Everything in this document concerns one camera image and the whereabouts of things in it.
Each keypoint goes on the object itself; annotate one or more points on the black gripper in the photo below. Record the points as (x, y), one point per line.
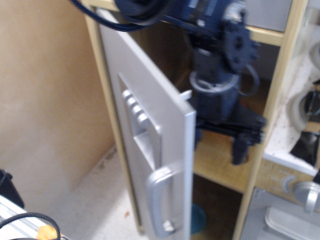
(226, 114)

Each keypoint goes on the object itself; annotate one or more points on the silver oven door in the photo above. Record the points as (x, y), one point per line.
(253, 226)

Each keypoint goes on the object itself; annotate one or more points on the silver oven knob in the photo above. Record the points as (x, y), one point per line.
(308, 194)

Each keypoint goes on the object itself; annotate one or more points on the blue toy plate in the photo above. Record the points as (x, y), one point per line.
(198, 219)

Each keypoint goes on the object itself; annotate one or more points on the aluminium rail frame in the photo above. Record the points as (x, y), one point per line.
(18, 229)

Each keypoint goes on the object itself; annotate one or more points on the silver fridge door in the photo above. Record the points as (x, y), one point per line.
(170, 110)

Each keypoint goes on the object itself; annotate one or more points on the silver fridge door handle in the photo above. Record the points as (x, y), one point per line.
(155, 184)

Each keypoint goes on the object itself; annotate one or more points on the black box at left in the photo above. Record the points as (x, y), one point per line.
(8, 189)

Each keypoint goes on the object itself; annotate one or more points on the white speckled stove top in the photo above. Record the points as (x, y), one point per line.
(289, 122)

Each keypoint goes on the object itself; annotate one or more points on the silver freezer door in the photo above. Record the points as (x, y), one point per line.
(268, 14)

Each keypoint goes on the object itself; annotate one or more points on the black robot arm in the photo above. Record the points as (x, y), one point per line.
(222, 51)

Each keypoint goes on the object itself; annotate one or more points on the orange tape piece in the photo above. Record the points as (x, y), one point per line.
(46, 232)

